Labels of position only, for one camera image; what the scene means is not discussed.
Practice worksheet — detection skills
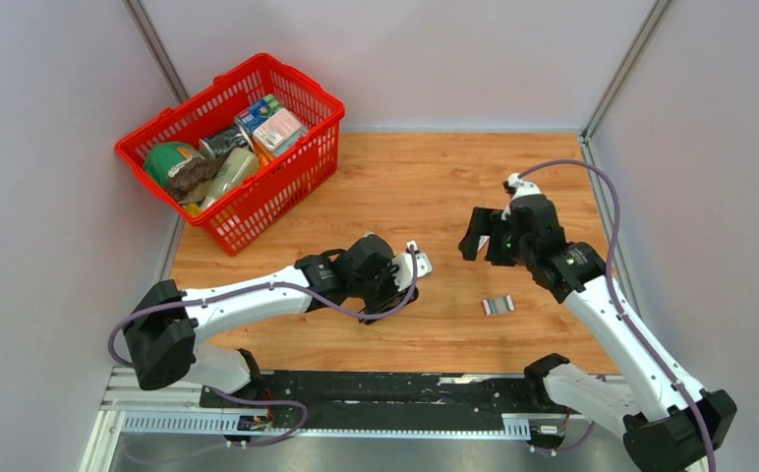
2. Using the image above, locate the dark patterned can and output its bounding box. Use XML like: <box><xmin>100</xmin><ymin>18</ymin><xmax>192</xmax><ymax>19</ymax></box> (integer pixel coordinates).
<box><xmin>199</xmin><ymin>124</ymin><xmax>252</xmax><ymax>159</ymax></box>

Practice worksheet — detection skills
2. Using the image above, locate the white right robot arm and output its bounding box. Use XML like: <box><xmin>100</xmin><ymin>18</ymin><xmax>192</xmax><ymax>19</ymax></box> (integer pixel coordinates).
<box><xmin>458</xmin><ymin>195</ymin><xmax>737</xmax><ymax>471</ymax></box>

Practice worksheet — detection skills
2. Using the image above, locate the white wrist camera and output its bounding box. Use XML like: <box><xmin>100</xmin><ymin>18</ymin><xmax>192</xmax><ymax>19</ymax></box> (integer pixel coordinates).
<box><xmin>392</xmin><ymin>240</ymin><xmax>434</xmax><ymax>286</ymax></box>
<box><xmin>502</xmin><ymin>173</ymin><xmax>542</xmax><ymax>210</ymax></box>

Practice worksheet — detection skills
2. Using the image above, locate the pale green bottle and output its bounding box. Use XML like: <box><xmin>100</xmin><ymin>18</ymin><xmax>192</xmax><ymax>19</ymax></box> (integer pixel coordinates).
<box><xmin>200</xmin><ymin>147</ymin><xmax>260</xmax><ymax>211</ymax></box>

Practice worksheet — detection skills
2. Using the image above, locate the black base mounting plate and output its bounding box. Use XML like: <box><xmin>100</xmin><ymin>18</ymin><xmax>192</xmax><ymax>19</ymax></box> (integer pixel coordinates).
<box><xmin>199</xmin><ymin>370</ymin><xmax>589</xmax><ymax>433</ymax></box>

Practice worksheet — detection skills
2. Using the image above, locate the brown crumpled bag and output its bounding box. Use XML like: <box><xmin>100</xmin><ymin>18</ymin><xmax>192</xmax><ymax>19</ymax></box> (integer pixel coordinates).
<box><xmin>162</xmin><ymin>158</ymin><xmax>223</xmax><ymax>204</ymax></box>

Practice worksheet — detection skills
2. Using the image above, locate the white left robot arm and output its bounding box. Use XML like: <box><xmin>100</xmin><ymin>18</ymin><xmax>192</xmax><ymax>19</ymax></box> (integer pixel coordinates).
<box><xmin>111</xmin><ymin>233</ymin><xmax>434</xmax><ymax>408</ymax></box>

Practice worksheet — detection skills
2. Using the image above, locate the red plastic shopping basket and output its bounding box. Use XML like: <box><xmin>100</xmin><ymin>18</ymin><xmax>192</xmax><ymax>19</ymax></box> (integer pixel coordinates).
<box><xmin>114</xmin><ymin>52</ymin><xmax>346</xmax><ymax>256</ymax></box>

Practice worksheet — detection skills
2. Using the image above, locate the grey staple strip box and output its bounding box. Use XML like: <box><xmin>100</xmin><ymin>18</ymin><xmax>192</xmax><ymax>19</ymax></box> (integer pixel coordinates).
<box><xmin>482</xmin><ymin>295</ymin><xmax>516</xmax><ymax>317</ymax></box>

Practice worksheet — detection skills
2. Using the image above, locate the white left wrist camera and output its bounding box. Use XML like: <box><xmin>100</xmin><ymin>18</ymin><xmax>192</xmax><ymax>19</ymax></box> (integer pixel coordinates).
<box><xmin>392</xmin><ymin>240</ymin><xmax>434</xmax><ymax>286</ymax></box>

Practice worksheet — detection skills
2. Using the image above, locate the slotted grey cable duct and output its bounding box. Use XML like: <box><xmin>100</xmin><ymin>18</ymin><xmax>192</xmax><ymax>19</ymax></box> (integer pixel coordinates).
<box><xmin>120</xmin><ymin>411</ymin><xmax>532</xmax><ymax>441</ymax></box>

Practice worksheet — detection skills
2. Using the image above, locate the green round package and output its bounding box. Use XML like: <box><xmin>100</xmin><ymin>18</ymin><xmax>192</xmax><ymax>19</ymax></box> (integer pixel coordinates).
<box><xmin>143</xmin><ymin>142</ymin><xmax>205</xmax><ymax>187</ymax></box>

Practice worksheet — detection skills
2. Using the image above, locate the blue green box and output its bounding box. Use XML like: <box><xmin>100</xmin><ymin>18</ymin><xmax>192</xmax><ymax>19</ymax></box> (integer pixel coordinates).
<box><xmin>233</xmin><ymin>93</ymin><xmax>282</xmax><ymax>134</ymax></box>

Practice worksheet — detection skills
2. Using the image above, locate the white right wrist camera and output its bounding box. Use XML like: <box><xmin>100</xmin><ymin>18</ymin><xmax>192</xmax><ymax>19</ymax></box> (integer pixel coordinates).
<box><xmin>502</xmin><ymin>173</ymin><xmax>542</xmax><ymax>210</ymax></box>

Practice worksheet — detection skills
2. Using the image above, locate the pink white carton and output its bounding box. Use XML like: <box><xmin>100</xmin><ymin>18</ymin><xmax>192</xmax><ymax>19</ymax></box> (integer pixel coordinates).
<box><xmin>253</xmin><ymin>108</ymin><xmax>309</xmax><ymax>157</ymax></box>

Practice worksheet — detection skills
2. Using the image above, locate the small red white staple box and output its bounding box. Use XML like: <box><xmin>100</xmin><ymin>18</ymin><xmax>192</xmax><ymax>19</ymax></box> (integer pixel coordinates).
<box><xmin>477</xmin><ymin>236</ymin><xmax>490</xmax><ymax>252</ymax></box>

